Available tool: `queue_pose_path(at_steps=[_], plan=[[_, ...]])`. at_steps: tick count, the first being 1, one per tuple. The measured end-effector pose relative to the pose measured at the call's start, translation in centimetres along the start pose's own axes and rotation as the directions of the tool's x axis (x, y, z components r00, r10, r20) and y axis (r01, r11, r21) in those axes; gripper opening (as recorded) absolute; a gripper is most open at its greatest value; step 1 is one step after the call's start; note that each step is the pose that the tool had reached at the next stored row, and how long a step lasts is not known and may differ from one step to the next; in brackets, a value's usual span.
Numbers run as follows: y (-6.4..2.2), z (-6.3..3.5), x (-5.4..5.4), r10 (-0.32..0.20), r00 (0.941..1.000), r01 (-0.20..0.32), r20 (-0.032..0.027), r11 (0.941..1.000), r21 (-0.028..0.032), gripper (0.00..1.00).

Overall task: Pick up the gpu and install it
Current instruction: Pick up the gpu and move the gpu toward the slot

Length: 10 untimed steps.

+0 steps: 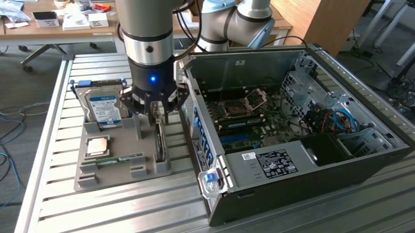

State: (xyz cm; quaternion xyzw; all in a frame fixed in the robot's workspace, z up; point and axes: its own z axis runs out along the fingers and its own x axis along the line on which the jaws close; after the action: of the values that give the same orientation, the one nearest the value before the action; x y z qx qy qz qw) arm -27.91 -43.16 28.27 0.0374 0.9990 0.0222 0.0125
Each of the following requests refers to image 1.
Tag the white box black top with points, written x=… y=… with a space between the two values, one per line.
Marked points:
x=47 y=19

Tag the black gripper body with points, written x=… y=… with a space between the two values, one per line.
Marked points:
x=152 y=77

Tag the green motherboard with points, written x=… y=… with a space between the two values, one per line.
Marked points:
x=275 y=123

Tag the black plastic shroud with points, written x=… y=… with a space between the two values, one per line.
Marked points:
x=324 y=150

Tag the green RAM stick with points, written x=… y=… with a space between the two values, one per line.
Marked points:
x=113 y=160

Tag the flat white box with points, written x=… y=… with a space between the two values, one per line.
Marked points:
x=76 y=23

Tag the grey power supply unit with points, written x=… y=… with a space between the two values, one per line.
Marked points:
x=245 y=170

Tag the hard disk blue caddy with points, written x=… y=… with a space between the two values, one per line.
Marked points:
x=103 y=106

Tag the black green graphics card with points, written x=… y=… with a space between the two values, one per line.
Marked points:
x=159 y=138

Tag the white paper stack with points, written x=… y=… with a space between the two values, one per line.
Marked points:
x=191 y=24

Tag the blue expansion slot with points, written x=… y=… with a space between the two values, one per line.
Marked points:
x=235 y=138

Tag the beige tape roll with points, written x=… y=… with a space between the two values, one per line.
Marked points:
x=61 y=3

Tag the clear plastic bag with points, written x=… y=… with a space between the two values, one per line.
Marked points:
x=12 y=11

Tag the dark installed RAM stick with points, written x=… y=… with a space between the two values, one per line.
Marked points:
x=241 y=123

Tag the perforated metal drive cage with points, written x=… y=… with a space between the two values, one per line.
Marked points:
x=302 y=92

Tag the metal fan grille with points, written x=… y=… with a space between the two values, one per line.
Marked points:
x=188 y=110

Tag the red plastic item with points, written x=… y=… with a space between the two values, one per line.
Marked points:
x=103 y=7

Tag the silver CPU chip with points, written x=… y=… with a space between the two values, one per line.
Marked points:
x=97 y=146

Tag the CPU socket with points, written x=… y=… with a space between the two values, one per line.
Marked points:
x=235 y=109

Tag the blue case latch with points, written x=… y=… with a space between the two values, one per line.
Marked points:
x=211 y=177

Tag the white label card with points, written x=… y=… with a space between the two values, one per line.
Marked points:
x=16 y=25

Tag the white desk frame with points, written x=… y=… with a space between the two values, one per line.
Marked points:
x=386 y=24

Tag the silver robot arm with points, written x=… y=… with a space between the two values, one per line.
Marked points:
x=145 y=29

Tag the metal socket cover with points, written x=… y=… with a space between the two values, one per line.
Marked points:
x=257 y=98

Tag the metal disk bay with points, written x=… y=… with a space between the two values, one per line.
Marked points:
x=366 y=140

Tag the grey parts rack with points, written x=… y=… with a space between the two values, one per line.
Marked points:
x=129 y=150

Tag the plain white box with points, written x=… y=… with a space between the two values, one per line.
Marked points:
x=97 y=20

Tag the wooden desk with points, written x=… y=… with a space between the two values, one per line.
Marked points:
x=48 y=32

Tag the black open PC case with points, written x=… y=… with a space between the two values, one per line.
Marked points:
x=291 y=194

